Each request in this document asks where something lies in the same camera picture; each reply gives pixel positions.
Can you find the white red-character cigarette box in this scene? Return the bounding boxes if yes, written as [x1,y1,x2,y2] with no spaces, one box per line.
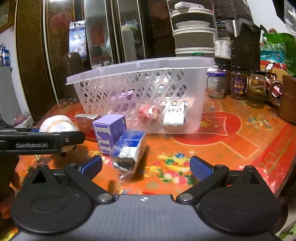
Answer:
[138,104,160,125]

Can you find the person's left hand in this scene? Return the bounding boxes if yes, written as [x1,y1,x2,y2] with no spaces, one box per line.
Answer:
[1,153,20,219]

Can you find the stacked white food cover rack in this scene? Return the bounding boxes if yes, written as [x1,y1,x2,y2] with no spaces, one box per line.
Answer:
[167,1,218,58]

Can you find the glass jar amber liquid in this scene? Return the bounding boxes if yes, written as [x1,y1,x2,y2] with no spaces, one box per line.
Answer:
[246,69,267,108]

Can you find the green plastic bag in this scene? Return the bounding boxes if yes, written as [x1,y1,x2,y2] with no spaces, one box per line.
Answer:
[260,33,295,76]

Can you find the dark wooden mirrored wardrobe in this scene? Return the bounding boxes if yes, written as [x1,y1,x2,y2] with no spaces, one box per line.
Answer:
[15,1,175,121]

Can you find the blue white cigarette pack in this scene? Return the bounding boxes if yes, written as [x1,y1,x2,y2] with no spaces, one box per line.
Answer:
[110,130,146,182]

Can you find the clear plastic lattice basket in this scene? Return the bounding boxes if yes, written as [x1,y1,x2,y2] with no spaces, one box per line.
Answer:
[67,56,214,134]

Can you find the white Kent cigarette pack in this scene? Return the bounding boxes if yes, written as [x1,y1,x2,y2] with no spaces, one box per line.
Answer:
[163,101,186,126]

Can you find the brown cylinder container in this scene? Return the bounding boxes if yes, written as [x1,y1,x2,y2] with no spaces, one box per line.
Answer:
[60,52,87,103]

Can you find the white tape roll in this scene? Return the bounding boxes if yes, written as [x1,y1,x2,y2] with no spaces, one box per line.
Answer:
[39,115,78,157]

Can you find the glass jar blue lid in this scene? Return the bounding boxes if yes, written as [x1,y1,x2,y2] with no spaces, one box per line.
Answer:
[206,68,226,99]

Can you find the white-label dark bottle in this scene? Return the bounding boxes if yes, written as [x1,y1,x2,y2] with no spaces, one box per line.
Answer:
[215,40,231,65]

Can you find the dark jar purple label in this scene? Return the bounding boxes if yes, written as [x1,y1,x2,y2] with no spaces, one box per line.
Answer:
[230,66,247,99]

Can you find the blue water bottle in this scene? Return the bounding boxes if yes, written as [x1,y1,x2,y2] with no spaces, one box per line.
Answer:
[1,46,11,66]

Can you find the dark purple box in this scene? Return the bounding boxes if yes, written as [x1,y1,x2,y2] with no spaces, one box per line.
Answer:
[75,114,100,141]

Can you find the black bag on appliance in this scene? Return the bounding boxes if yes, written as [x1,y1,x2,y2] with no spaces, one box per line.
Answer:
[213,1,261,70]

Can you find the light purple small box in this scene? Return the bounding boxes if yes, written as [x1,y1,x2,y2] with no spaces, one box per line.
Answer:
[92,114,126,155]

